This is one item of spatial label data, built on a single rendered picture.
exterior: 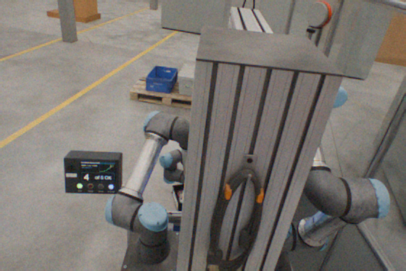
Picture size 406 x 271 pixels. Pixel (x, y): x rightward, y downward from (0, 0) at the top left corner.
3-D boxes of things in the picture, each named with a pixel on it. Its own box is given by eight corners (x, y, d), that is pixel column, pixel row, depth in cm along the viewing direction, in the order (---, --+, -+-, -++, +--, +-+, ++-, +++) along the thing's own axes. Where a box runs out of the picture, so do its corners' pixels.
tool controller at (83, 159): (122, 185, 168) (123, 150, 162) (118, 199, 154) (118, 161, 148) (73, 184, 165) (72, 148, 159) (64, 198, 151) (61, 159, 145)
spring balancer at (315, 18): (308, 24, 209) (301, 24, 205) (315, -2, 201) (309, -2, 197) (328, 30, 199) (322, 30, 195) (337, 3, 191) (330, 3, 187)
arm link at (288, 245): (253, 233, 134) (259, 211, 127) (283, 234, 135) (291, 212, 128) (259, 258, 123) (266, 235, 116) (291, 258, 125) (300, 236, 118)
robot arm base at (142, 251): (167, 266, 127) (168, 251, 122) (131, 262, 127) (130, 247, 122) (172, 236, 140) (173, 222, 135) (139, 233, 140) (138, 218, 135)
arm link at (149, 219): (159, 250, 122) (160, 226, 115) (130, 238, 125) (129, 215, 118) (172, 228, 132) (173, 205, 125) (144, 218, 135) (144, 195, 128)
